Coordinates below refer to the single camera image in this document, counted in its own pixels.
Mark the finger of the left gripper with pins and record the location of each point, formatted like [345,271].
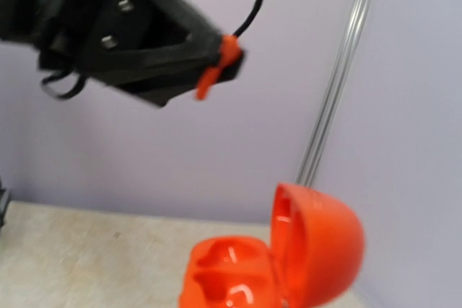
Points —
[159,90]

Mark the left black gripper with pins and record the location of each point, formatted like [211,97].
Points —
[132,39]

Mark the red earbud with yellow tip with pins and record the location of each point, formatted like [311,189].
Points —
[230,52]

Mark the red earbud charging case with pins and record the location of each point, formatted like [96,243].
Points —
[316,250]

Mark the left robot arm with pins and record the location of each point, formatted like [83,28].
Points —
[153,50]

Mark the left aluminium frame post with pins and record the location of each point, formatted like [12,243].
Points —
[332,96]

